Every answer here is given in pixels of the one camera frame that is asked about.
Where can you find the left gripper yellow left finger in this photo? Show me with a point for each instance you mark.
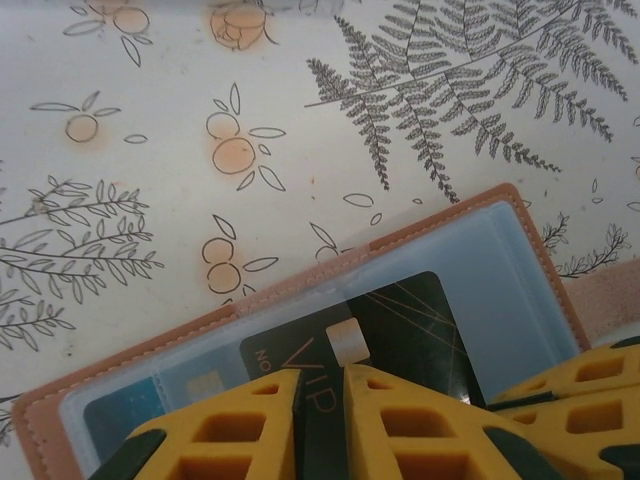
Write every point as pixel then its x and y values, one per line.
pixel 225 435

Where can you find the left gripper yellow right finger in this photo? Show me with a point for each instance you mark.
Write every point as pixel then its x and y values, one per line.
pixel 425 440

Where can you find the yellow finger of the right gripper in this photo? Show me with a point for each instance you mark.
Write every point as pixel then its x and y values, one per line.
pixel 600 367
pixel 590 420

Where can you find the black VIP credit card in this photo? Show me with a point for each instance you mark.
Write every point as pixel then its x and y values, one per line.
pixel 405 325

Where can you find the pink leather card holder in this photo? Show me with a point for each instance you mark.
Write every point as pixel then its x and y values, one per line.
pixel 425 235

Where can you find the blue credit card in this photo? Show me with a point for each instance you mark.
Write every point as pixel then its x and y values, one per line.
pixel 120 410

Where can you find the floral table mat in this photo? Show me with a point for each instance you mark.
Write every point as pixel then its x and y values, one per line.
pixel 200 100

